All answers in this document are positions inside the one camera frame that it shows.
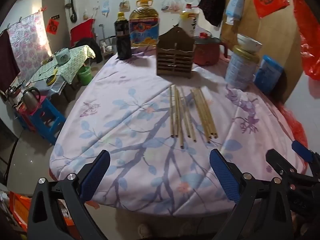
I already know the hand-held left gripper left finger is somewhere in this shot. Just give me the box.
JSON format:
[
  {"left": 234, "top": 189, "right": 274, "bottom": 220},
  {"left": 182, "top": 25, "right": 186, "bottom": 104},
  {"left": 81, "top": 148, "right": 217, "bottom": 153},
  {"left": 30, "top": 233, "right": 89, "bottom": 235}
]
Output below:
[{"left": 27, "top": 149, "right": 111, "bottom": 240}]

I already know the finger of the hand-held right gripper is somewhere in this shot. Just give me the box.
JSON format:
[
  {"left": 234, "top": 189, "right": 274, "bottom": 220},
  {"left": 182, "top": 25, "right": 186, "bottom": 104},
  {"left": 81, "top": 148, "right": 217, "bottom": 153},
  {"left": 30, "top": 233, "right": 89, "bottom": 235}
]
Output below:
[
  {"left": 265, "top": 149, "right": 313, "bottom": 188},
  {"left": 292, "top": 141, "right": 320, "bottom": 178}
]

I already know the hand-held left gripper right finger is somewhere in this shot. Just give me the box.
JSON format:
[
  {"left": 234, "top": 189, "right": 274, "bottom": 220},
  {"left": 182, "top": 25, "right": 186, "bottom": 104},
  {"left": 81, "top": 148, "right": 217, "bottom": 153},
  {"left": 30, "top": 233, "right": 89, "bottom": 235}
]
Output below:
[{"left": 209, "top": 149, "right": 293, "bottom": 240}]

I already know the group of wooden chopsticks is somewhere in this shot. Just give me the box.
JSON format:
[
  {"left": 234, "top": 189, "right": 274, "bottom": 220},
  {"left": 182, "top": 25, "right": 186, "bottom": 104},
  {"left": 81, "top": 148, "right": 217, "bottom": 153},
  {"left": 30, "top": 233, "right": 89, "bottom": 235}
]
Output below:
[{"left": 169, "top": 84, "right": 218, "bottom": 148}]

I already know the brown wooden chopstick holder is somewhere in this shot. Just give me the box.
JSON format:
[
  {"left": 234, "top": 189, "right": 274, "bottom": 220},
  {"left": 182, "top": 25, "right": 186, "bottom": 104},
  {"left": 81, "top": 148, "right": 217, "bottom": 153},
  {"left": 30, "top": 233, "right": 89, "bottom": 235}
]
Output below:
[{"left": 156, "top": 26, "right": 194, "bottom": 79}]

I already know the pink floral tablecloth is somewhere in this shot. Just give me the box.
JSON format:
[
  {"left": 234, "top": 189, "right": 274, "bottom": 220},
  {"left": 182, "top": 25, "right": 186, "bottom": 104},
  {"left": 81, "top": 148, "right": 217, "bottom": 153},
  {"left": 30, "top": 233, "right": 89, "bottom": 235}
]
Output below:
[{"left": 49, "top": 47, "right": 308, "bottom": 217}]

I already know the blue plastic stool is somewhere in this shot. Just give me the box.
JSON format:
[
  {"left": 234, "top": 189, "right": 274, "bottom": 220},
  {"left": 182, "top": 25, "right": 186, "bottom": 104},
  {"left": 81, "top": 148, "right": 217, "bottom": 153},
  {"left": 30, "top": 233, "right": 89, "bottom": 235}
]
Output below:
[{"left": 29, "top": 97, "right": 67, "bottom": 145}]

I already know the blue plastic container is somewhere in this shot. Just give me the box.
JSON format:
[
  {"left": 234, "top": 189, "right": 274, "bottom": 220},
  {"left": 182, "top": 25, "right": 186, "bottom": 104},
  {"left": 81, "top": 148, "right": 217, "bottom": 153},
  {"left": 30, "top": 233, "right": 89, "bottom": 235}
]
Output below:
[{"left": 254, "top": 55, "right": 284, "bottom": 94}]

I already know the orange bag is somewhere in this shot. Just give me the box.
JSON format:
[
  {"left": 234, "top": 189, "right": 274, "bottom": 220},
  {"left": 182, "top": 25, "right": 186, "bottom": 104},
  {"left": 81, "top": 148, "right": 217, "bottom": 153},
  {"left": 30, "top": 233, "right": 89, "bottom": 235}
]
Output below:
[{"left": 9, "top": 191, "right": 32, "bottom": 230}]

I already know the milk powder tin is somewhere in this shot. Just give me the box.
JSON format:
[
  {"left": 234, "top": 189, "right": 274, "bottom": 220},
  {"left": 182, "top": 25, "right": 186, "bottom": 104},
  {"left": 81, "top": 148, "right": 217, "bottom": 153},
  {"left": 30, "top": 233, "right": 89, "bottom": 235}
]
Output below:
[{"left": 225, "top": 45, "right": 260, "bottom": 90}]

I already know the green plastic bucket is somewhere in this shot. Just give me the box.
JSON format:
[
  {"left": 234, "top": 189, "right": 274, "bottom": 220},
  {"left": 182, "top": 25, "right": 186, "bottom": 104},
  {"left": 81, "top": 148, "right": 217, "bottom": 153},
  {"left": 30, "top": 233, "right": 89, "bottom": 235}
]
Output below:
[{"left": 77, "top": 65, "right": 92, "bottom": 85}]

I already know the stainless steel kettle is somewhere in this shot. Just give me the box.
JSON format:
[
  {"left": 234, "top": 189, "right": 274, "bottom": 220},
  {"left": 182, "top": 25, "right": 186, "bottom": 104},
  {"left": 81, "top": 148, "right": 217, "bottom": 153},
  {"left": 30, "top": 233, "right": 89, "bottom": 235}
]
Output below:
[{"left": 22, "top": 87, "right": 41, "bottom": 113}]

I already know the yellow round object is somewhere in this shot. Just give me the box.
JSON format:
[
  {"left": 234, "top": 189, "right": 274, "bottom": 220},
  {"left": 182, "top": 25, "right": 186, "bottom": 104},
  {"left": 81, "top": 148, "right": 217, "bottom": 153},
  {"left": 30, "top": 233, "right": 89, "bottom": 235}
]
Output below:
[{"left": 47, "top": 69, "right": 58, "bottom": 84}]

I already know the red plastic bag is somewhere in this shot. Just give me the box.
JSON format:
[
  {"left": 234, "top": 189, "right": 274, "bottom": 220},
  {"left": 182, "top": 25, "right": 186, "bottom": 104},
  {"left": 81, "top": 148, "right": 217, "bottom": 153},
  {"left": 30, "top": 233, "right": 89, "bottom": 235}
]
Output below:
[{"left": 291, "top": 0, "right": 320, "bottom": 80}]

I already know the green patterned table cover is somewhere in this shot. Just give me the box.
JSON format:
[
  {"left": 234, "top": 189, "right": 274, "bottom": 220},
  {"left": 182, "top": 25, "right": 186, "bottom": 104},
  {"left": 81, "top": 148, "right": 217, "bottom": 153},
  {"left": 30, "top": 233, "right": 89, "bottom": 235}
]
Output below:
[{"left": 27, "top": 45, "right": 96, "bottom": 85}]

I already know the brown cardboard panel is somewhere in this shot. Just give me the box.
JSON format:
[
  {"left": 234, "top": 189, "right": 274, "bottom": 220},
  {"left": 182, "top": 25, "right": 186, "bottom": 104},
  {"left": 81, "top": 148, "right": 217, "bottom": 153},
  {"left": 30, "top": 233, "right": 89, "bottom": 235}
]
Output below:
[{"left": 220, "top": 0, "right": 304, "bottom": 103}]

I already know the white ceramic bowl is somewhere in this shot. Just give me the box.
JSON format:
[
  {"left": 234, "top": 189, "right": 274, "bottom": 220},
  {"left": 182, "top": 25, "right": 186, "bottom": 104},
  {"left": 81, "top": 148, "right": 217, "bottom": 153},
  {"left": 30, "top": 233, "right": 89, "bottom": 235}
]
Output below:
[{"left": 237, "top": 34, "right": 263, "bottom": 53}]

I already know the black jacket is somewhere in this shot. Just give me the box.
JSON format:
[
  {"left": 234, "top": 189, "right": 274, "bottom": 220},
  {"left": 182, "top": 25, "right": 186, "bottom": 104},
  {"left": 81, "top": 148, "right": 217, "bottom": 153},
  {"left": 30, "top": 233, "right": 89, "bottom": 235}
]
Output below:
[{"left": 75, "top": 38, "right": 103, "bottom": 64}]

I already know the red electric cooking pot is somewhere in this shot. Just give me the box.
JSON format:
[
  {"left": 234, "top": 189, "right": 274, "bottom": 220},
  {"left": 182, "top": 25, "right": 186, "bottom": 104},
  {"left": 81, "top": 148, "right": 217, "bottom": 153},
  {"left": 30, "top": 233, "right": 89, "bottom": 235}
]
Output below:
[{"left": 192, "top": 32, "right": 228, "bottom": 67}]

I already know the dark soy sauce bottle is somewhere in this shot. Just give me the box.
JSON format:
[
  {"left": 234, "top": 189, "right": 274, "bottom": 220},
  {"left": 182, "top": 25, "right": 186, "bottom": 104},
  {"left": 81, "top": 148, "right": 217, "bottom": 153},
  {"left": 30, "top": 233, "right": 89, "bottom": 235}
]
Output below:
[{"left": 114, "top": 12, "right": 132, "bottom": 60}]

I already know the dark red hanging cloth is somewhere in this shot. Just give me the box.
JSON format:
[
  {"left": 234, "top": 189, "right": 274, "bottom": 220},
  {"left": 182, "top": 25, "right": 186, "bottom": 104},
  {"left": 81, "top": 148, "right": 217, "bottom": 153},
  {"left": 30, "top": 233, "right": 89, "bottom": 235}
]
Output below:
[{"left": 0, "top": 30, "right": 20, "bottom": 93}]

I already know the pink floral hanging sheet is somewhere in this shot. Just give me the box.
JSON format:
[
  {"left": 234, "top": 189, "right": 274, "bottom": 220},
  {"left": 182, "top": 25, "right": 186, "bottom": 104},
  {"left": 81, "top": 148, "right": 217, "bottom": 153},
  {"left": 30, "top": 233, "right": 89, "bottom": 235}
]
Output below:
[{"left": 7, "top": 11, "right": 52, "bottom": 68}]

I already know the large yellow cooking oil bottle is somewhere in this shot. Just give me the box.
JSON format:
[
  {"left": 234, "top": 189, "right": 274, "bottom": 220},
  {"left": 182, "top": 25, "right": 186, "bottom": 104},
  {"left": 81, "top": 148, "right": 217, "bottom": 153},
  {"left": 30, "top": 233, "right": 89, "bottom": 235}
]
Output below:
[{"left": 129, "top": 0, "right": 160, "bottom": 48}]

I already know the red diamond door decoration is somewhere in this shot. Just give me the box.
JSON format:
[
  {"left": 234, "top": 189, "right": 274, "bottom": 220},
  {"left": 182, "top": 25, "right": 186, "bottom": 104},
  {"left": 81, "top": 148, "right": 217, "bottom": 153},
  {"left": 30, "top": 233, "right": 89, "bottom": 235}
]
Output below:
[{"left": 46, "top": 17, "right": 60, "bottom": 33}]

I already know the clear jug with red cap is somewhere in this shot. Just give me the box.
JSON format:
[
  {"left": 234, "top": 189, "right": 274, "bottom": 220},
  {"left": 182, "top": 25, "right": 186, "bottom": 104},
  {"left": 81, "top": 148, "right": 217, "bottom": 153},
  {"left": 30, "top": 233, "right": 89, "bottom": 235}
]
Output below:
[{"left": 180, "top": 4, "right": 200, "bottom": 38}]

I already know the blue and white hanging package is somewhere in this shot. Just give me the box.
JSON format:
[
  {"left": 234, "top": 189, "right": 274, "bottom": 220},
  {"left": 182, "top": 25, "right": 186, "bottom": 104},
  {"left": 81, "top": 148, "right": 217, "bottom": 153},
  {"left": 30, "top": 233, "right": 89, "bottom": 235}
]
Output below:
[{"left": 225, "top": 0, "right": 244, "bottom": 25}]

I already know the grey door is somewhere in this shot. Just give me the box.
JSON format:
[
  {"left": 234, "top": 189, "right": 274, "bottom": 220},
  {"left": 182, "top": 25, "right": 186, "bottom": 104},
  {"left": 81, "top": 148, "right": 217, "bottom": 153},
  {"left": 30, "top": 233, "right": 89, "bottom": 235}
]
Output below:
[{"left": 41, "top": 0, "right": 67, "bottom": 53}]

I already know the small hanging plastic bag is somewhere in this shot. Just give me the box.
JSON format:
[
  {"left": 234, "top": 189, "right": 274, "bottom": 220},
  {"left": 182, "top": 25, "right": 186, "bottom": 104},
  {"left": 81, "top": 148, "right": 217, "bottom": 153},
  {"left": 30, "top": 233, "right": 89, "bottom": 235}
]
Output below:
[{"left": 119, "top": 0, "right": 132, "bottom": 12}]

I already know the clear hanging plastic bag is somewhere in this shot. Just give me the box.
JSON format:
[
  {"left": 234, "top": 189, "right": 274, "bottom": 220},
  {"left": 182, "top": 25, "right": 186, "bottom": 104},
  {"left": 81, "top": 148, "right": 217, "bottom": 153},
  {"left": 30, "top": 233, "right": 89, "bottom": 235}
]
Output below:
[{"left": 161, "top": 0, "right": 184, "bottom": 13}]

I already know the black hanging wall item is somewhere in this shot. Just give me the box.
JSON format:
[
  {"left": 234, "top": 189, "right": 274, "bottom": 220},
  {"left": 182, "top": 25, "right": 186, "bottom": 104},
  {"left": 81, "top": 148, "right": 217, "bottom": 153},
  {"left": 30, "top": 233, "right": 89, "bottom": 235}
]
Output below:
[{"left": 65, "top": 0, "right": 78, "bottom": 23}]

